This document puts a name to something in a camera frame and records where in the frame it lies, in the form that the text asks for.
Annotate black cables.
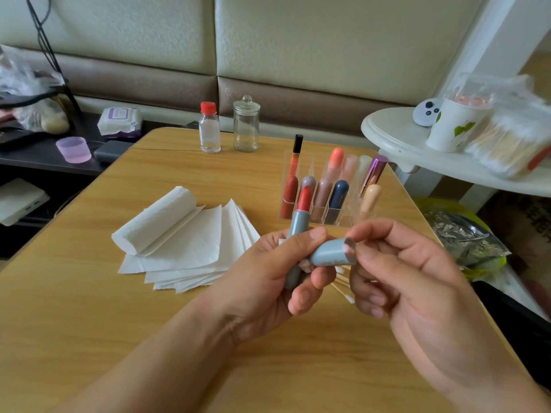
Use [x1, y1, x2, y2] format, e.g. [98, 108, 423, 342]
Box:
[24, 0, 70, 83]

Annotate crumpled clear plastic bag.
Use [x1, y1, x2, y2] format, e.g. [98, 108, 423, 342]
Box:
[0, 45, 72, 135]

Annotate clear bottle red cap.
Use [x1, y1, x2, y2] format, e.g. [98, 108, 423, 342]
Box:
[199, 101, 222, 155]

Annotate wet wipes pack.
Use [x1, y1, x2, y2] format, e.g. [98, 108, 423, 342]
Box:
[96, 106, 143, 138]

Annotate person's left forearm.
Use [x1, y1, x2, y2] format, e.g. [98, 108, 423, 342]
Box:
[56, 297, 238, 413]

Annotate white panda figure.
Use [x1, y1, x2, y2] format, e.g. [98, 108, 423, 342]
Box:
[412, 98, 442, 128]

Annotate white tissue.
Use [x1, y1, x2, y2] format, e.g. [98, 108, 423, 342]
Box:
[112, 185, 199, 256]

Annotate glass jar with lid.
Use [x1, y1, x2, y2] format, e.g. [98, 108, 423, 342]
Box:
[232, 94, 262, 153]

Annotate red lipstick grey-blue tube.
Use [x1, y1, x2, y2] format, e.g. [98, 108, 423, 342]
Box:
[284, 185, 315, 293]

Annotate white round side table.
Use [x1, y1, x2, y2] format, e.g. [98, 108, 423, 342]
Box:
[360, 106, 551, 198]

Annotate person's right hand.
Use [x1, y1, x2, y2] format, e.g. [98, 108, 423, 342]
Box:
[344, 217, 535, 410]

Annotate white power bank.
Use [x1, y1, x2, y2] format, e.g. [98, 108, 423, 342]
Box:
[0, 178, 50, 227]

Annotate small purple plastic cup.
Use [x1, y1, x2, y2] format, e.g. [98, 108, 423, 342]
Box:
[56, 137, 92, 164]

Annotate red lipstick dusty pink tube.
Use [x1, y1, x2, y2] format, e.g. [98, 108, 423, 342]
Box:
[312, 178, 333, 222]

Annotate white mug green leaf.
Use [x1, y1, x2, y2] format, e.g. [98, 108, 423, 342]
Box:
[426, 90, 494, 154]

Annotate yellow-green bin with bag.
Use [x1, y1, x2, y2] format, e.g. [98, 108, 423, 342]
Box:
[417, 197, 513, 280]

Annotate grey-blue lipstick cap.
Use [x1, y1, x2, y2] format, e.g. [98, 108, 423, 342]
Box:
[310, 237, 358, 268]

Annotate clear acrylic lipstick organizer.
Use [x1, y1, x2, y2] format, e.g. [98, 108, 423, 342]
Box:
[288, 135, 389, 227]

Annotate black low shelf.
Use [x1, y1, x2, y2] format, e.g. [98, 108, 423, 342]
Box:
[0, 111, 186, 259]

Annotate red lipstick navy tube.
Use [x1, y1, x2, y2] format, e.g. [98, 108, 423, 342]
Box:
[325, 180, 351, 225]

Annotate person's left hand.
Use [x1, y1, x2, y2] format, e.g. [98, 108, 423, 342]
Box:
[200, 226, 339, 345]

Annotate beige padded backrest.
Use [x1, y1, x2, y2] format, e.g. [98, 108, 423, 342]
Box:
[0, 0, 492, 138]

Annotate person's right forearm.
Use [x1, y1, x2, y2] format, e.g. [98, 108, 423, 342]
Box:
[465, 357, 551, 413]

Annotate stack of white tissues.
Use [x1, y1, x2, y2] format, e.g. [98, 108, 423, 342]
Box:
[112, 185, 261, 294]

